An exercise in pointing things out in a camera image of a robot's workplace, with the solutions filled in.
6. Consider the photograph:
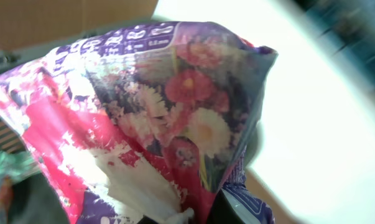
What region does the teal tissue packet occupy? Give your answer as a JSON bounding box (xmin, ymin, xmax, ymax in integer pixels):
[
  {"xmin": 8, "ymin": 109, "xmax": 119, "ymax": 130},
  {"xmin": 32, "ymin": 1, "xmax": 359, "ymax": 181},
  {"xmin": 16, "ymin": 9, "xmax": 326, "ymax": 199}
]
[{"xmin": 0, "ymin": 151, "xmax": 40, "ymax": 184}]

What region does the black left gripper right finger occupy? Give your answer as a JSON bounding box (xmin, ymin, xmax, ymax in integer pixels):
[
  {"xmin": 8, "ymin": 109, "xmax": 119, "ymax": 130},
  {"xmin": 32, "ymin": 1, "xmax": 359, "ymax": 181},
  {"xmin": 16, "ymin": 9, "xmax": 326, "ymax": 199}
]
[{"xmin": 206, "ymin": 190, "xmax": 252, "ymax": 224}]

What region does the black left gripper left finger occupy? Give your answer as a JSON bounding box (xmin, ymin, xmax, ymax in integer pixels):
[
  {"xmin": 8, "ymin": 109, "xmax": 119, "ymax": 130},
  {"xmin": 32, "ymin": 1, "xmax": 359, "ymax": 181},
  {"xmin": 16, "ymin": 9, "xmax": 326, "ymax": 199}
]
[{"xmin": 8, "ymin": 174, "xmax": 69, "ymax": 224}]

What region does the purple pink floral liner pack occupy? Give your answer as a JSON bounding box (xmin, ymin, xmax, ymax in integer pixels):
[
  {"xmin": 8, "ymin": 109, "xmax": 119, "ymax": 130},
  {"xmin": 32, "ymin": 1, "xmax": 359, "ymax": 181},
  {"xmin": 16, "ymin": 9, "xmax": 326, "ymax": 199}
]
[{"xmin": 0, "ymin": 22, "xmax": 277, "ymax": 223}]

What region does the dark grey plastic basket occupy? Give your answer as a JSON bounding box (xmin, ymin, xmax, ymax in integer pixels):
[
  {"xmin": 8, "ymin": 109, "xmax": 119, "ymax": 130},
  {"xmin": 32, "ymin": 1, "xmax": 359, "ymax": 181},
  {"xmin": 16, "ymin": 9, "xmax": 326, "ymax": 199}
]
[{"xmin": 0, "ymin": 18, "xmax": 163, "ymax": 169}]

